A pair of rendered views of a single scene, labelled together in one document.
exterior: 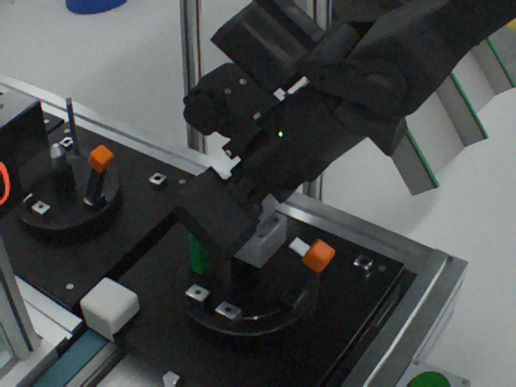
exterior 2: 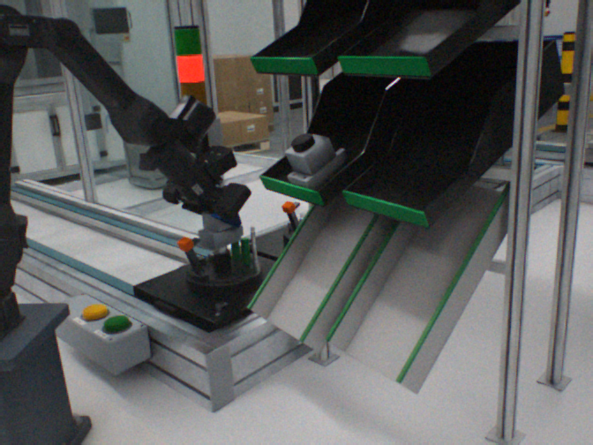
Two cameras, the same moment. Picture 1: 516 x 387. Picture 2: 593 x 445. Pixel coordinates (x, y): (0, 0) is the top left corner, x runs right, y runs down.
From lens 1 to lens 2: 1.26 m
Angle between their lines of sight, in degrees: 86
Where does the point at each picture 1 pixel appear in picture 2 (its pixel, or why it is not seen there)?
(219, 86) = (214, 150)
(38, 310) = not seen: hidden behind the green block
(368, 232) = (258, 319)
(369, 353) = (162, 312)
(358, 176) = (394, 387)
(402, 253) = (233, 331)
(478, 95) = (395, 365)
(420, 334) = (161, 328)
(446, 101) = (337, 308)
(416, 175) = (264, 301)
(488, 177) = not seen: outside the picture
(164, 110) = (484, 307)
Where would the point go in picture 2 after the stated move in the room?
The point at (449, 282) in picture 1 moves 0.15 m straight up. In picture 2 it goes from (193, 343) to (181, 251)
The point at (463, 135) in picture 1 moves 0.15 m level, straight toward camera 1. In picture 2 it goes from (320, 340) to (229, 319)
